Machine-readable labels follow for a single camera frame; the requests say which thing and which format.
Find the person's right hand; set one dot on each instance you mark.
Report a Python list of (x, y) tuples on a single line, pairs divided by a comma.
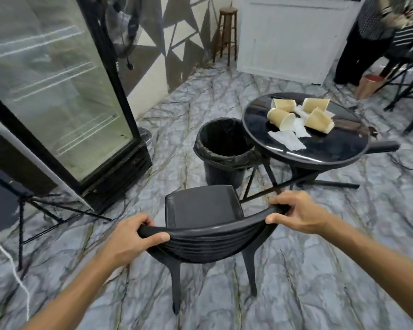
[(306, 216)]

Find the person's left hand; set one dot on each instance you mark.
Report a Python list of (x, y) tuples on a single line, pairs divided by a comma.
[(127, 244)]

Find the black plastic chair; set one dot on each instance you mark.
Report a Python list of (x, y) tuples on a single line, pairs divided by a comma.
[(382, 147), (199, 206), (404, 42)]

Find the person's right forearm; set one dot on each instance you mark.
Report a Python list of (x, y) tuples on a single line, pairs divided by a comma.
[(382, 264)]

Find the person's left forearm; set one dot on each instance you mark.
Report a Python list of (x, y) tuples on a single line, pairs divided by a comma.
[(65, 302)]

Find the black trash bin with liner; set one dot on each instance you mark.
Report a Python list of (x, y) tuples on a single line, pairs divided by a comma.
[(223, 137)]

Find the round black glass table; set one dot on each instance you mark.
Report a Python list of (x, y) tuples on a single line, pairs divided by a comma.
[(337, 147)]

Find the copper waste bin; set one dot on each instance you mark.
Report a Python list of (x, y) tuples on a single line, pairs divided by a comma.
[(368, 87)]

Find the white low cabinet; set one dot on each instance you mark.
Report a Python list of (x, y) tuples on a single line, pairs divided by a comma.
[(296, 41)]

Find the black glass door fridge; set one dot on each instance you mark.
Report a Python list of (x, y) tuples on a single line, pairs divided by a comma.
[(55, 82)]

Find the wooden bar stool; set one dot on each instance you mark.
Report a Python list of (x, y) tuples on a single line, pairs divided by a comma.
[(228, 10)]

